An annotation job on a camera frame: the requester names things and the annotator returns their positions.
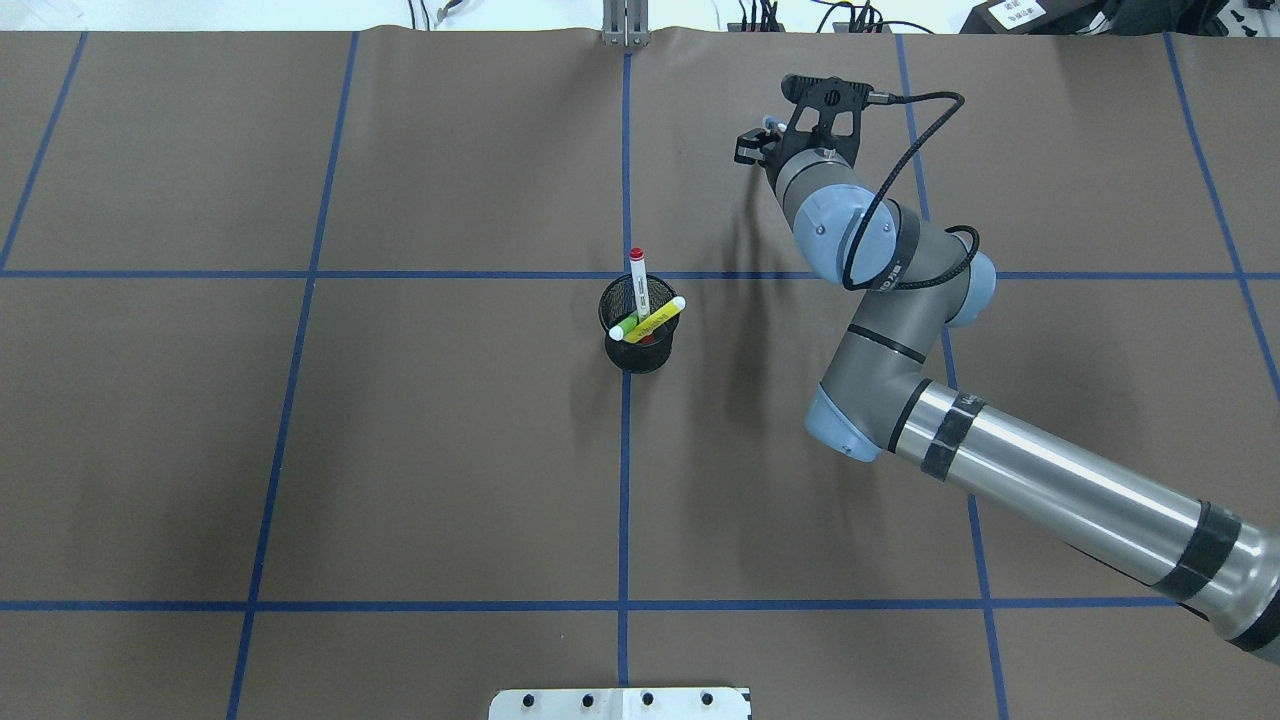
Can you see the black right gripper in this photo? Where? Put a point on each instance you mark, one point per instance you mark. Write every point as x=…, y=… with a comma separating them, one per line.
x=752, y=146

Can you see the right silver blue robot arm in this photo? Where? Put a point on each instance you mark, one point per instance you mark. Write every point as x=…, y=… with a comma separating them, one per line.
x=877, y=397

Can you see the blue tape strip lengthwise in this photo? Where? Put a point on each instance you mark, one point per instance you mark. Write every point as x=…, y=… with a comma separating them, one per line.
x=627, y=235

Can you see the red capped white marker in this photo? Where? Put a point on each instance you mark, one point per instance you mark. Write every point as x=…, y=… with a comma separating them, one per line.
x=639, y=283

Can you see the yellow highlighter pen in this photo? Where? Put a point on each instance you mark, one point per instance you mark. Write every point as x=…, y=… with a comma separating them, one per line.
x=659, y=317

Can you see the black mesh pen cup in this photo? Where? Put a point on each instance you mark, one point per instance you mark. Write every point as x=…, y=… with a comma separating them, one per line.
x=638, y=345

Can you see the green marker pen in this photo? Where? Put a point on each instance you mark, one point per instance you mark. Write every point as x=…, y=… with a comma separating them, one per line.
x=623, y=327

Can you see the black box with white label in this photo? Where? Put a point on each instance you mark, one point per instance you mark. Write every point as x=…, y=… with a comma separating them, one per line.
x=1032, y=17

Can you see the brown paper table cover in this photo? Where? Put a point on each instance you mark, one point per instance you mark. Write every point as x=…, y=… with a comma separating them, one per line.
x=364, y=499

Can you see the blue tape strip crosswise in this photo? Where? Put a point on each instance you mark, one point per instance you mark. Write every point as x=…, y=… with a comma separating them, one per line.
x=513, y=275

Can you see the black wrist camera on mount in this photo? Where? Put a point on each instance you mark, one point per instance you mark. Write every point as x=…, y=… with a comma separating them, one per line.
x=827, y=115

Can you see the aluminium frame post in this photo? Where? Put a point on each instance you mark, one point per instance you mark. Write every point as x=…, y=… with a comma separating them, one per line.
x=625, y=23

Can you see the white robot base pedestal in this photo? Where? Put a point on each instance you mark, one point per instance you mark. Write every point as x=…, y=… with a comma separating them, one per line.
x=714, y=702

